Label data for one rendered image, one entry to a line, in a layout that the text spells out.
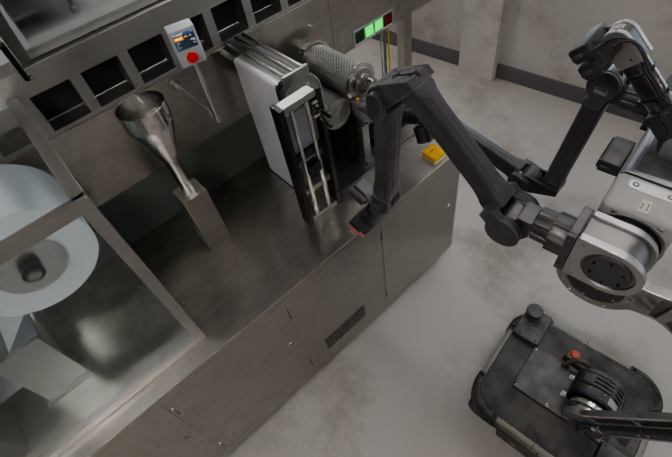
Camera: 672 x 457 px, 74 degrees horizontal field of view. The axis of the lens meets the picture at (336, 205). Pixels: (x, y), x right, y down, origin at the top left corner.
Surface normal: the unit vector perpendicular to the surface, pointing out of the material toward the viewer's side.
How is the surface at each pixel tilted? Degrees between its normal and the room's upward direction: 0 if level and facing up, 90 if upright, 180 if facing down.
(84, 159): 90
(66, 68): 90
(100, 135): 90
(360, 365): 0
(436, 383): 0
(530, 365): 0
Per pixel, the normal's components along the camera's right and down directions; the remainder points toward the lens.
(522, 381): -0.13, -0.64
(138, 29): 0.66, 0.51
